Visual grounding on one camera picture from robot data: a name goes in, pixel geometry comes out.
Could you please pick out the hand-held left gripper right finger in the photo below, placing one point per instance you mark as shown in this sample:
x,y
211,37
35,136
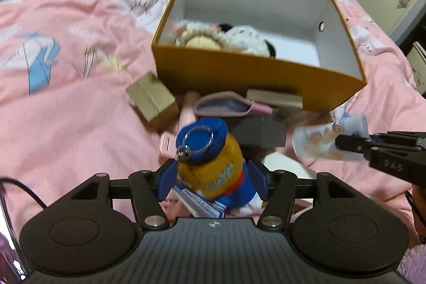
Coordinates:
x,y
258,179

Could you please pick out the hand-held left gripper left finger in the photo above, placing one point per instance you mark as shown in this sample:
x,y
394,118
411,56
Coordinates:
x,y
166,179

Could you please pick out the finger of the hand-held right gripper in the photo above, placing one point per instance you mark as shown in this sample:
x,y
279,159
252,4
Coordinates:
x,y
352,146
399,139

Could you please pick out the duck plush toy blue hat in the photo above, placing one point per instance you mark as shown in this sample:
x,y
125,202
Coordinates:
x,y
219,164

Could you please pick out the dark grey box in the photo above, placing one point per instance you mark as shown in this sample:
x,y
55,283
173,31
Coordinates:
x,y
263,134

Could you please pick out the pink pouch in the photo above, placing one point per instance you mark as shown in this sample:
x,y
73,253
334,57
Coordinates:
x,y
219,106

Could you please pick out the small gold box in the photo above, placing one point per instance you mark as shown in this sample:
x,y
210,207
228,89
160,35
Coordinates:
x,y
149,97

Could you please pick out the orange cardboard box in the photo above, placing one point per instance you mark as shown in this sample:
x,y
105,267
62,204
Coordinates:
x,y
239,77

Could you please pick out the purple fluffy rug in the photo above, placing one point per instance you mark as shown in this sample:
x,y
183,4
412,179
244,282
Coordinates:
x,y
414,265

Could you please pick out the white bunny plush toy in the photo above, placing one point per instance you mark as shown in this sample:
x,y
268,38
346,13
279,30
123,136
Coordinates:
x,y
246,37

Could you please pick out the beige crochet doll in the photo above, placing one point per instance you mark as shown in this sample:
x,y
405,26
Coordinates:
x,y
203,41

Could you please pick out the pink printed blanket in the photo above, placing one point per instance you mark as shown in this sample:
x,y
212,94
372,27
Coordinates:
x,y
66,21

